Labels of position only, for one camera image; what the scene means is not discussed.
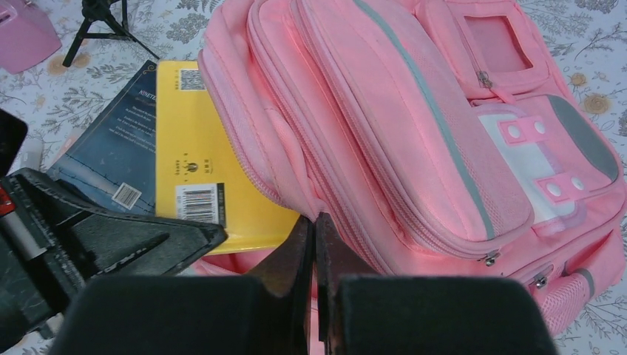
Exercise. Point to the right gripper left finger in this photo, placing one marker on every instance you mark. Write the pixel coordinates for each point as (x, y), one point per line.
(265, 311)

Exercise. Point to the yellow book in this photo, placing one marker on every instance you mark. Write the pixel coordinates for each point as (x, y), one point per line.
(197, 174)

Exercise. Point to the pink metronome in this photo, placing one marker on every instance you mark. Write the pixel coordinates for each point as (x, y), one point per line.
(28, 37)

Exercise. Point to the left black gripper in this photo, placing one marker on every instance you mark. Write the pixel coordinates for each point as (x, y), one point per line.
(45, 220)

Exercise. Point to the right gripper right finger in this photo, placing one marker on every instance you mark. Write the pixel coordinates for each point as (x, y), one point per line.
(363, 312)

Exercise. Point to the pink school backpack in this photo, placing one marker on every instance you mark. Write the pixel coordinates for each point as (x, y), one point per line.
(440, 136)

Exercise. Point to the dark blue book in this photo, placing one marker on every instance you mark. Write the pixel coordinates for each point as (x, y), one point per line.
(113, 161)

